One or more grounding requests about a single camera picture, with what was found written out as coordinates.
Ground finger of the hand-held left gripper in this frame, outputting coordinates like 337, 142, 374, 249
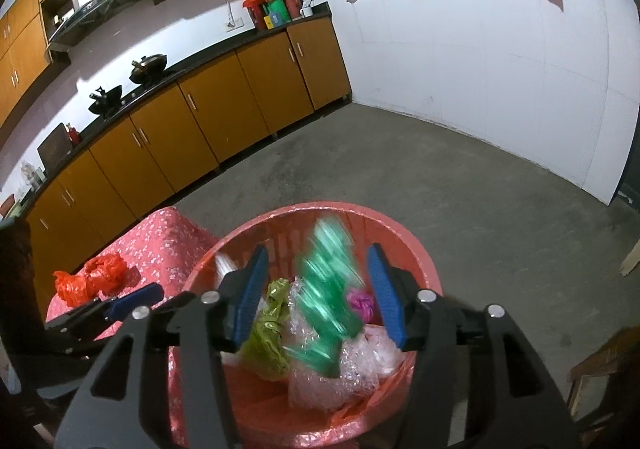
65, 283, 166, 330

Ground wooden base cabinets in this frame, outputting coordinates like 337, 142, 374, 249
25, 18, 354, 291

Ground black wok with lid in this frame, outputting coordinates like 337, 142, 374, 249
128, 54, 169, 85

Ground cardboard piece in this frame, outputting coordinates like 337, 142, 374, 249
619, 240, 640, 278

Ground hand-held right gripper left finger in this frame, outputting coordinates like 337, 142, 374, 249
55, 244, 271, 449

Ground wooden chair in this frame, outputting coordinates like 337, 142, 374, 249
566, 325, 640, 431

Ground red floral tablecloth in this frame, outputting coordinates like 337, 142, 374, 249
45, 206, 361, 449

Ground black kitchen countertop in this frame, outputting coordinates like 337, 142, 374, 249
0, 2, 332, 221

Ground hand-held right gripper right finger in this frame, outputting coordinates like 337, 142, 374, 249
366, 243, 583, 449

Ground dark cutting board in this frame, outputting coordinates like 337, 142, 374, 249
38, 122, 74, 171

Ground magenta plastic bag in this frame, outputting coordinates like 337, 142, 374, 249
348, 290, 377, 326

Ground orange plastic bag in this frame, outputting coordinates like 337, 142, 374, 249
53, 251, 129, 308

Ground wall socket with cable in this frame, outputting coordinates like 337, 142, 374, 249
222, 0, 247, 33

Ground range hood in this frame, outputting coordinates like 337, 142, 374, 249
46, 0, 152, 63

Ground large clear bubble wrap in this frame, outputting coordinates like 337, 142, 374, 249
286, 279, 417, 413

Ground clear jars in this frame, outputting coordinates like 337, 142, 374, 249
21, 161, 44, 191

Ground red bag with boxes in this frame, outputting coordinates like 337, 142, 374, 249
242, 0, 302, 31

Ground red plastic basket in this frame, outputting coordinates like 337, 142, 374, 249
180, 202, 444, 449

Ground olive green plastic bag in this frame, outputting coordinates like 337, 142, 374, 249
234, 279, 294, 383

